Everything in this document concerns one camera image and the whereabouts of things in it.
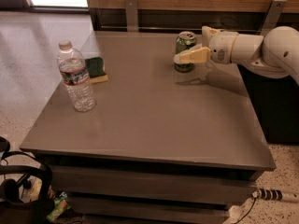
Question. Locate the left metal bracket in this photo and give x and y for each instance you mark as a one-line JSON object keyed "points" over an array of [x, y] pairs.
{"points": [[131, 13]]}

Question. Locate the green soda can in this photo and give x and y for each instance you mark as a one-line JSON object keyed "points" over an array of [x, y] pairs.
{"points": [[185, 40]]}

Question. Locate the green and yellow sponge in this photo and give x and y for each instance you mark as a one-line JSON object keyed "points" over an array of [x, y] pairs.
{"points": [[96, 69]]}

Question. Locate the black bag with straps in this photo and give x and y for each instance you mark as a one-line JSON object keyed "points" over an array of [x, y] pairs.
{"points": [[13, 208]]}

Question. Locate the green snack packet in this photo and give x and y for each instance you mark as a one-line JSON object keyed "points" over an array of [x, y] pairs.
{"points": [[60, 205]]}

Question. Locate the grey drawer cabinet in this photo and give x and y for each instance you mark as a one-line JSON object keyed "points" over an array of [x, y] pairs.
{"points": [[160, 146]]}

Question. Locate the right metal bracket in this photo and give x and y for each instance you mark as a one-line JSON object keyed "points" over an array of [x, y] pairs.
{"points": [[272, 16]]}

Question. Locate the clear plastic water bottle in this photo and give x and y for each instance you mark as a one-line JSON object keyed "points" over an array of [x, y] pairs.
{"points": [[75, 76]]}

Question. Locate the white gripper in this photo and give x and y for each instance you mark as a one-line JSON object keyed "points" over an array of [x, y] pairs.
{"points": [[221, 47]]}

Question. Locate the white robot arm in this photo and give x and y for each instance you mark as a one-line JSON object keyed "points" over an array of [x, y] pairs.
{"points": [[275, 55]]}

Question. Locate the metal bracket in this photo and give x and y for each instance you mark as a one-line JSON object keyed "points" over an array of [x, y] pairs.
{"points": [[131, 13], [272, 16]]}

